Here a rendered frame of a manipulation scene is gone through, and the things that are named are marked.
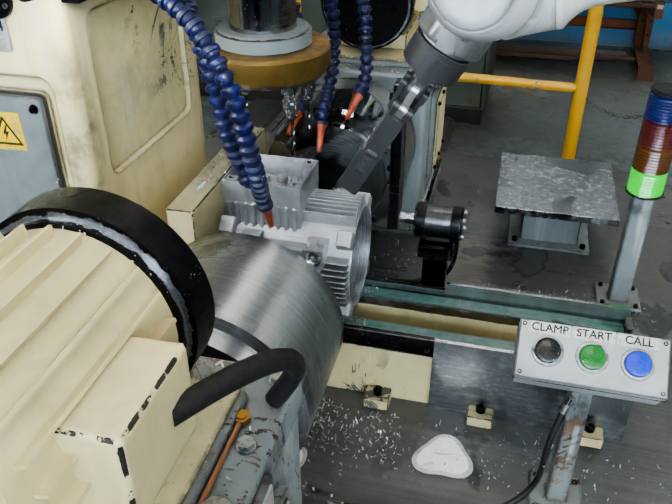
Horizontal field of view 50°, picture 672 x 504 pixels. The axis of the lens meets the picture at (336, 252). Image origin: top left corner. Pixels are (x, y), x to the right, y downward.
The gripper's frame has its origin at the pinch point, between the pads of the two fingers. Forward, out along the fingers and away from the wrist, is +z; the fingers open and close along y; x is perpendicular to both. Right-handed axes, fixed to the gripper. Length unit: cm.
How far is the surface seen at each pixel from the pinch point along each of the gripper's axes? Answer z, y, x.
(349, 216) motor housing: 8.7, -2.4, 2.7
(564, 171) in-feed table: 8, -66, 40
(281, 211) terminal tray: 13.4, -0.9, -5.9
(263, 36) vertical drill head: -7.8, -0.8, -19.6
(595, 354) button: -5.5, 16.3, 33.7
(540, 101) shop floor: 86, -366, 85
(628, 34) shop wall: 47, -503, 132
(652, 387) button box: -6.7, 17.7, 40.5
